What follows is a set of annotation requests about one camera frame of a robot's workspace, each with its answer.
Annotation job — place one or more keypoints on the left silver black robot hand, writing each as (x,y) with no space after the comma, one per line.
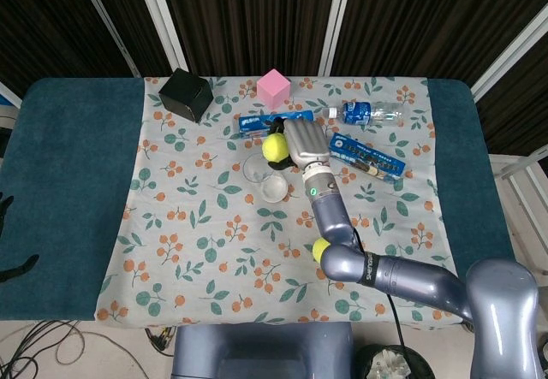
(17,268)

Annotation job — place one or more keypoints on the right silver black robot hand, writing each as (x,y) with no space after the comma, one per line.
(306,143)

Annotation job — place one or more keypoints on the plain yellow tennis ball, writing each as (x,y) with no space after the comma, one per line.
(275,148)

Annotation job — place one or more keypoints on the yellow tennis ball black print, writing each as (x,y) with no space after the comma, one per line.
(319,250)

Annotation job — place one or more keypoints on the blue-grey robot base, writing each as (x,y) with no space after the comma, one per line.
(261,349)

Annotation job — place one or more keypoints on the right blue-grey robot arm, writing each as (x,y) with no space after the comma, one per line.
(334,225)

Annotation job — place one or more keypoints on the clear glass cup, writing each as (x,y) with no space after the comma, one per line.
(267,182)

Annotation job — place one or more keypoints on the blue pink cookie box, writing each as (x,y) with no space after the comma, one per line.
(254,123)

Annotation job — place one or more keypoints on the dark blue cookie box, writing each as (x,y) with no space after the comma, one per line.
(368,158)

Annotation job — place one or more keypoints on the pink cube block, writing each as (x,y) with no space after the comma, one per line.
(273,88)

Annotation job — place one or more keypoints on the clear bottle blue label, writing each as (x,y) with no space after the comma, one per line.
(364,112)

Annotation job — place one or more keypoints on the teal blue table cover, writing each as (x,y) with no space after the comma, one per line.
(68,182)

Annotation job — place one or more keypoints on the floral print tablecloth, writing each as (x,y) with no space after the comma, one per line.
(205,225)

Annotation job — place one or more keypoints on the black cardboard box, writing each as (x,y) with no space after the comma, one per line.
(186,94)

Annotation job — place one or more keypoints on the black trash bin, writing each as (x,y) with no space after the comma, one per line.
(381,364)

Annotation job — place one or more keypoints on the white partition frame post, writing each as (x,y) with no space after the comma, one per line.
(509,49)
(160,19)
(8,94)
(336,19)

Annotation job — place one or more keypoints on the aluminium profile frame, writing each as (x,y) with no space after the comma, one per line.
(526,169)

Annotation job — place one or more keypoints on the thin grey partition rail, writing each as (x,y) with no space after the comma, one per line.
(107,24)

